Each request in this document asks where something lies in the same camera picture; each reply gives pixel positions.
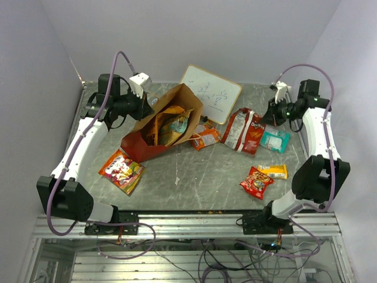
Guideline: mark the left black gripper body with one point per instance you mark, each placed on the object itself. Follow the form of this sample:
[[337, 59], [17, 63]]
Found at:
[[131, 105]]

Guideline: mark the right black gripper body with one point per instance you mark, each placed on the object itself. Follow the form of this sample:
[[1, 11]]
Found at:
[[283, 111]]

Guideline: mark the orange Kettle chips bag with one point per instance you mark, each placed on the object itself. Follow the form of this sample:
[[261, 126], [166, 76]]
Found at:
[[154, 126]]

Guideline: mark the teal snack pouch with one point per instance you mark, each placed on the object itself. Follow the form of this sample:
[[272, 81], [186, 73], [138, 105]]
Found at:
[[274, 139]]

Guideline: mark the red brown paper bag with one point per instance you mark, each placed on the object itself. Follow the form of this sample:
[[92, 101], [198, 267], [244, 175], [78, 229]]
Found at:
[[181, 95]]

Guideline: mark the red Doritos chips bag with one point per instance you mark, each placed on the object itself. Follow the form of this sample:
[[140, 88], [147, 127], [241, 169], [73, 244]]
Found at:
[[244, 131]]

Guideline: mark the brown gold snack bag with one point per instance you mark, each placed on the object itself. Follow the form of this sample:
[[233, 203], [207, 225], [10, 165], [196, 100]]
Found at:
[[173, 129]]

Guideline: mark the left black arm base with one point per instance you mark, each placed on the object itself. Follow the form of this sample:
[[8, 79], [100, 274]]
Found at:
[[125, 224]]

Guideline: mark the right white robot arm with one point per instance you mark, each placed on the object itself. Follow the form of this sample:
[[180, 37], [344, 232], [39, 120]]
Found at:
[[318, 181]]

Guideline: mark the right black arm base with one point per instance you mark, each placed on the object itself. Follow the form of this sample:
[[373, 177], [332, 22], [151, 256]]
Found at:
[[256, 224]]

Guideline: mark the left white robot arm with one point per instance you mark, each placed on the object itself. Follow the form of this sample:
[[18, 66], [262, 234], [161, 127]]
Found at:
[[62, 193]]

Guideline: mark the colourful candy bag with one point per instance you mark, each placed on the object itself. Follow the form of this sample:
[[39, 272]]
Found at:
[[122, 171]]

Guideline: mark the small red snack bag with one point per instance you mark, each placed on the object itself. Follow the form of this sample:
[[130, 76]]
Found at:
[[256, 183]]

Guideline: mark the small whiteboard with writing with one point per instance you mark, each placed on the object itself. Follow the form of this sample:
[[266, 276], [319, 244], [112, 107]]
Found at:
[[217, 94]]

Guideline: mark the yellow snack bar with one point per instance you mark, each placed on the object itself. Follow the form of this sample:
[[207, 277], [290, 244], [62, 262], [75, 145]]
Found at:
[[274, 172]]

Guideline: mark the orange white snack pack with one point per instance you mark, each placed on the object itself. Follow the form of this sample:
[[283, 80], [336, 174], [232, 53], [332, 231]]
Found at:
[[205, 135]]

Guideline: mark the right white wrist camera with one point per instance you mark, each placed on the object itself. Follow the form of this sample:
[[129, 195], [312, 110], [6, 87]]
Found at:
[[281, 89]]

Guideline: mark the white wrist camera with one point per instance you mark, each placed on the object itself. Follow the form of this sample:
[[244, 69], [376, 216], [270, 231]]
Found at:
[[139, 83], [281, 89]]

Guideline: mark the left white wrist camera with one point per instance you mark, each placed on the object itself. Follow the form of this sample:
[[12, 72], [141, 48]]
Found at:
[[139, 83]]

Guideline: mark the aluminium frame rail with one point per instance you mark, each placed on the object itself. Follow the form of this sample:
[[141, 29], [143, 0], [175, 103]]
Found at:
[[195, 226]]

